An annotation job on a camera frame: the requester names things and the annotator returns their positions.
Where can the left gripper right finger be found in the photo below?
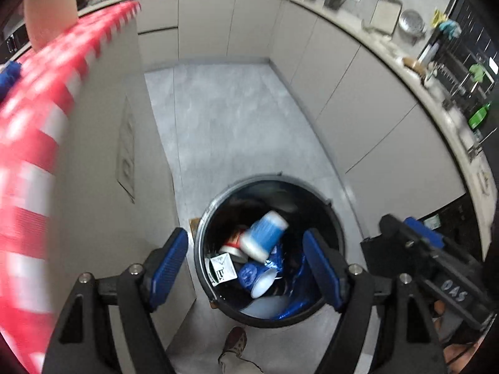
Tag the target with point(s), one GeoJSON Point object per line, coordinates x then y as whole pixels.
{"type": "Point", "coordinates": [329, 269]}

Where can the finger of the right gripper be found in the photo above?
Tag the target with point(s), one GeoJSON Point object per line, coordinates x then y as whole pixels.
{"type": "Point", "coordinates": [435, 238]}

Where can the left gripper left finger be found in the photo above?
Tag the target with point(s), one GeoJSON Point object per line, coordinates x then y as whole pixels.
{"type": "Point", "coordinates": [163, 267]}

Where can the blue patterned paper cup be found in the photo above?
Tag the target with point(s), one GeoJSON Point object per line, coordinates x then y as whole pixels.
{"type": "Point", "coordinates": [259, 240]}

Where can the blue cloth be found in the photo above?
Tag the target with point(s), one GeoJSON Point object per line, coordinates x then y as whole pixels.
{"type": "Point", "coordinates": [10, 74]}

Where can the blue number paper cup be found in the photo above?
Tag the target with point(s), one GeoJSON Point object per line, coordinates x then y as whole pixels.
{"type": "Point", "coordinates": [256, 278]}

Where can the red paper cup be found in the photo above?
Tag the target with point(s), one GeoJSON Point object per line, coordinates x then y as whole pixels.
{"type": "Point", "coordinates": [232, 247]}

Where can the black trash bucket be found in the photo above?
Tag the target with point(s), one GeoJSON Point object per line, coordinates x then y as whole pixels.
{"type": "Point", "coordinates": [241, 205]}

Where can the person's right hand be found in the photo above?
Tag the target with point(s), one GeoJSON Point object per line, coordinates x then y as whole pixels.
{"type": "Point", "coordinates": [458, 350]}

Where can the person's shoe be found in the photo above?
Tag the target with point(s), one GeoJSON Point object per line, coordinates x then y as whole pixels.
{"type": "Point", "coordinates": [235, 343]}

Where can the green dish soap bottle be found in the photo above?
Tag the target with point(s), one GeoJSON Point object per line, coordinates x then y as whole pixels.
{"type": "Point", "coordinates": [478, 116]}

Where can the red checkered tablecloth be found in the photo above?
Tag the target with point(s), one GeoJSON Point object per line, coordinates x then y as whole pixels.
{"type": "Point", "coordinates": [34, 115]}

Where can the metal colander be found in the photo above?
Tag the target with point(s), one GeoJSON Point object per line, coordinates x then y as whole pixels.
{"type": "Point", "coordinates": [411, 23]}

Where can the grey cutting board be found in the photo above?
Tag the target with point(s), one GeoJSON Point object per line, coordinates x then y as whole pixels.
{"type": "Point", "coordinates": [385, 16]}

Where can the pink thermos jug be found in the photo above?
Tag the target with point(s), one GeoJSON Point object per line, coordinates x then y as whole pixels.
{"type": "Point", "coordinates": [45, 20]}

